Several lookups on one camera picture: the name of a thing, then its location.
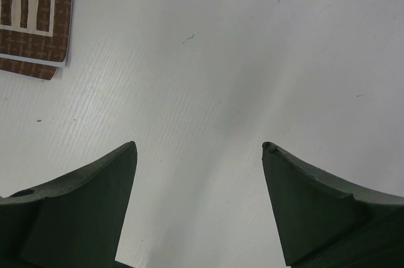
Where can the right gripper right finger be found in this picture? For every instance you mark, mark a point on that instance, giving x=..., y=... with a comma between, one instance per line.
x=326, y=221

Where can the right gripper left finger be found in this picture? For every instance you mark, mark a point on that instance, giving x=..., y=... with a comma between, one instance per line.
x=74, y=220

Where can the patchwork patterned placemat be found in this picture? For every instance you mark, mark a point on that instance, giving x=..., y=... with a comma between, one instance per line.
x=35, y=36

